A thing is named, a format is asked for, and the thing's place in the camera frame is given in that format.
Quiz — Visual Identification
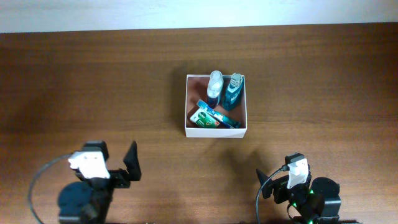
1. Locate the green white Dettol soap box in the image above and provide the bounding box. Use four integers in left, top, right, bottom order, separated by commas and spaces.
190, 108, 220, 128

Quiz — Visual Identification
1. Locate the blue white toothbrush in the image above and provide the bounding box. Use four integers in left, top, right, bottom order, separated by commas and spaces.
197, 100, 240, 128

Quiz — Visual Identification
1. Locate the green Listerine mouthwash bottle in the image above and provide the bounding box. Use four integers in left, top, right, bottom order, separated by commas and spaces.
223, 73, 244, 111

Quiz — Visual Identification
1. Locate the clear bottle dark blue base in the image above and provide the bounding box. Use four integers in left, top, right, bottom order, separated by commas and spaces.
207, 70, 224, 108

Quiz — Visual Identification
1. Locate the green toothpaste tube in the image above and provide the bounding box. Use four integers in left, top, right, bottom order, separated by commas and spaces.
211, 110, 241, 128

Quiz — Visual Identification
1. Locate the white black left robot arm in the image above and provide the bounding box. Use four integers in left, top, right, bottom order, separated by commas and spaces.
57, 141, 142, 223

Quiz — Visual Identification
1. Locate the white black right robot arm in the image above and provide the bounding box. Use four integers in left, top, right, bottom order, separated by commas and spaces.
256, 169, 341, 224

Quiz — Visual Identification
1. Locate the white box pink interior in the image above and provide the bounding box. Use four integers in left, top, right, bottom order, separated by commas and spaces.
184, 74, 248, 138

